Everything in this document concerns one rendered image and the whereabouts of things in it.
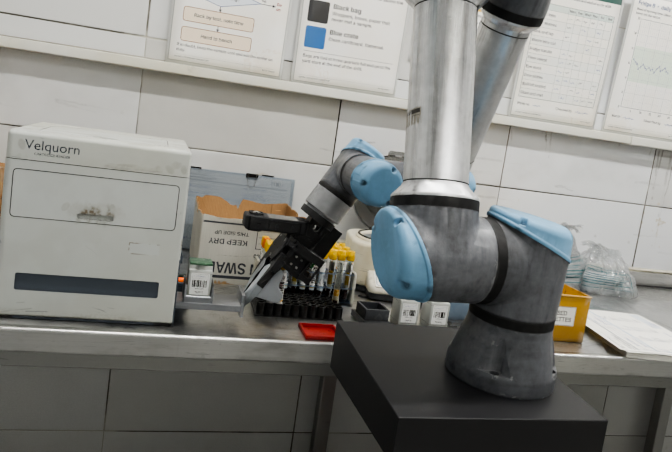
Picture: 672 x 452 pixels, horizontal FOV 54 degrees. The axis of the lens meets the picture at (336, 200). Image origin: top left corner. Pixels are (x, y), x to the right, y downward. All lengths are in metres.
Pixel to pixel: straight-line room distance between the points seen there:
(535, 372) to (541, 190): 1.21
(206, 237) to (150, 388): 0.61
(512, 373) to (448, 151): 0.30
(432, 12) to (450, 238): 0.29
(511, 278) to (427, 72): 0.28
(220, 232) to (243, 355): 0.36
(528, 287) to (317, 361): 0.45
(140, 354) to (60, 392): 0.80
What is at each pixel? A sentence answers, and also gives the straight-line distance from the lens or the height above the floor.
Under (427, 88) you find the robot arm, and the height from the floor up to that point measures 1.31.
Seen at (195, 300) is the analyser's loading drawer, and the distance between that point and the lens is 1.16.
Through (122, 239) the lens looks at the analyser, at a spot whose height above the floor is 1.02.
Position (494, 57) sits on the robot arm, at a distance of 1.02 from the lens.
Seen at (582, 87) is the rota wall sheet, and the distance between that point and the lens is 2.11.
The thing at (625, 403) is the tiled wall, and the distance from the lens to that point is 2.48.
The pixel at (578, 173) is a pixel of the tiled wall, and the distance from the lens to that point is 2.13.
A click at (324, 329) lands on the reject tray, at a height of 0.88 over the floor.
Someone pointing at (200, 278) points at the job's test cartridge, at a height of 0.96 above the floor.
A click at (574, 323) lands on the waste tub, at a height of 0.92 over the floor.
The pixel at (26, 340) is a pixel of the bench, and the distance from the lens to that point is 1.14.
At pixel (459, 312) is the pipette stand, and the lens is 1.41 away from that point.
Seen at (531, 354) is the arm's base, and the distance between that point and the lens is 0.91.
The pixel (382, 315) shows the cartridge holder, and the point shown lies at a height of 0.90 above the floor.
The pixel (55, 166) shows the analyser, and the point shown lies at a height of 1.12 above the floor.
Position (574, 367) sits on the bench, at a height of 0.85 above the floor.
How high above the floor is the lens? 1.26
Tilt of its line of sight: 7 degrees down
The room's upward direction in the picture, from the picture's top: 8 degrees clockwise
